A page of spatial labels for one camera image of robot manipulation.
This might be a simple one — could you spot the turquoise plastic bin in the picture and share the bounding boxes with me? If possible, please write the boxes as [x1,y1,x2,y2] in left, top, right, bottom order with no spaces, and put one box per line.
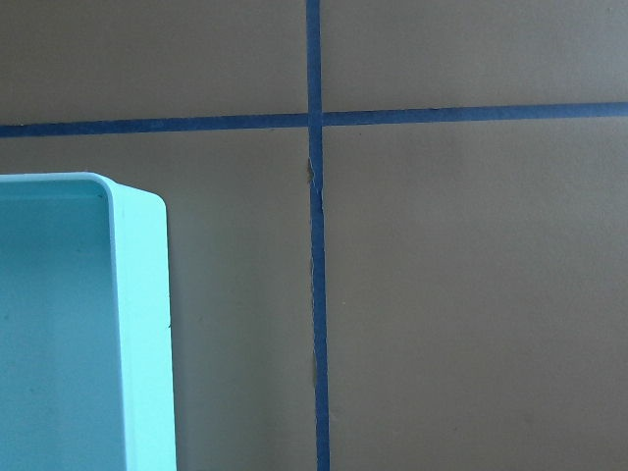
[1,173,177,470]

